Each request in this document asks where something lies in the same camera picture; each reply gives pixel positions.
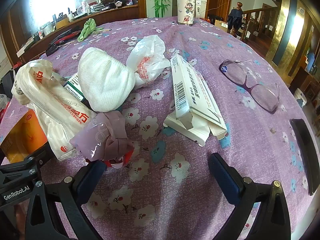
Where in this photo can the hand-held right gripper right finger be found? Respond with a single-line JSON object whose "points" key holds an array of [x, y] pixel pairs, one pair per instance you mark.
{"points": [[225, 180]]}

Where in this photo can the row of counter items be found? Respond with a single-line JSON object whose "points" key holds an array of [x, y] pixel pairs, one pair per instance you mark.
{"points": [[100, 5]]}

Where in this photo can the orange box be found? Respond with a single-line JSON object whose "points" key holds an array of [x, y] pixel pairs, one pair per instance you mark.
{"points": [[22, 135]]}

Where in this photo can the red tool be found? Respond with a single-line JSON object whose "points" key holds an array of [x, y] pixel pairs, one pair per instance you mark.
{"points": [[67, 38]]}

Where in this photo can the purple plastic bag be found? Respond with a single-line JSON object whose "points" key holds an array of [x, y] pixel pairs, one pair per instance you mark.
{"points": [[105, 135]]}

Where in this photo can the clear plastic bag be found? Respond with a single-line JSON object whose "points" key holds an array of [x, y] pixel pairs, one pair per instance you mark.
{"points": [[3, 102]]}

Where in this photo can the large red print plastic bag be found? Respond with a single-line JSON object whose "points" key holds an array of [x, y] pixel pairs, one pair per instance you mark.
{"points": [[50, 105]]}

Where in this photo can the wooden counter ledge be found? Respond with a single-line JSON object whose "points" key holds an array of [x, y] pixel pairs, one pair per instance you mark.
{"points": [[112, 17]]}

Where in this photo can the purple frame glasses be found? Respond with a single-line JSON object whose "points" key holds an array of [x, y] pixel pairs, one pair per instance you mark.
{"points": [[250, 87]]}

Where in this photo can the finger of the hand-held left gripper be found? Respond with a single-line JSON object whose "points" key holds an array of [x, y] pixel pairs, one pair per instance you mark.
{"points": [[35, 156]]}

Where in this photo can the wooden stick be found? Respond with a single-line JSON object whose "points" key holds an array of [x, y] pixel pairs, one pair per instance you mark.
{"points": [[105, 30]]}

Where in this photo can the green cloth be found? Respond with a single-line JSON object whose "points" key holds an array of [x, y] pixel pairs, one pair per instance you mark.
{"points": [[86, 28]]}

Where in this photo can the small white plastic bag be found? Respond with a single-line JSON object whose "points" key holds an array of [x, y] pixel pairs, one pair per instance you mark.
{"points": [[147, 52]]}

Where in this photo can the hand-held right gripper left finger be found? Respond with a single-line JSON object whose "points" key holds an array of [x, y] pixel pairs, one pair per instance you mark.
{"points": [[88, 177]]}

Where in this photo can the green and white box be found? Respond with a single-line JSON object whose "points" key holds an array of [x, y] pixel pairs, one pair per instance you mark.
{"points": [[71, 83]]}

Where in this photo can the wooden stair railing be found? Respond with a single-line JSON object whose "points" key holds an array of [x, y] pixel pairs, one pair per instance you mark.
{"points": [[255, 17]]}

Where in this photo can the white barcode carton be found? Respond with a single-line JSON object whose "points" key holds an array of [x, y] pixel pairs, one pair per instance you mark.
{"points": [[192, 97]]}

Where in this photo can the white cartoon print cup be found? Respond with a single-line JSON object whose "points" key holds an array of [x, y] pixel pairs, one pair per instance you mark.
{"points": [[185, 5]]}

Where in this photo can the red and white packet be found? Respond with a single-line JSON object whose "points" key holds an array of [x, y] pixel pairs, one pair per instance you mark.
{"points": [[117, 163]]}

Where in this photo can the black phone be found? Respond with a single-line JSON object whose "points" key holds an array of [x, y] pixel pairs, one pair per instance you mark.
{"points": [[306, 155]]}

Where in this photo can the gold mirrored pillar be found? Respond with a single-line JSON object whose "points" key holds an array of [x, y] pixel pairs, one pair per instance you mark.
{"points": [[282, 30]]}

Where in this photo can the dark jacket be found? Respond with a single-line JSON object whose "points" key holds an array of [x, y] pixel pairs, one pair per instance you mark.
{"points": [[235, 18]]}

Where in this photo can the purple floral tablecloth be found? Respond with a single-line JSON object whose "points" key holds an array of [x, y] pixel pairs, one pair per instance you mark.
{"points": [[162, 180]]}

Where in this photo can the black tape dispenser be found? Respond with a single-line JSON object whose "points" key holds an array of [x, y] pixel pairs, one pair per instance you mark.
{"points": [[52, 49]]}

